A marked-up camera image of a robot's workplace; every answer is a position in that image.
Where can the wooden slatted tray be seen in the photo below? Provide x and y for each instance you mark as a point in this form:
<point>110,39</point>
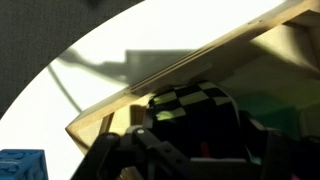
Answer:
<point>233,56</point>

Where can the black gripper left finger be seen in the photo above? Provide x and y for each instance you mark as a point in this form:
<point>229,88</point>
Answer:
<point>133,156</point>

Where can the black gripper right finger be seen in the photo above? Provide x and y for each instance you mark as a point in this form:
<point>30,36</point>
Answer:
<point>293,156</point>

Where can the blue soft cube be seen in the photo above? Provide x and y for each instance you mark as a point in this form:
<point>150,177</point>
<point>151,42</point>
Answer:
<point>21,165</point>

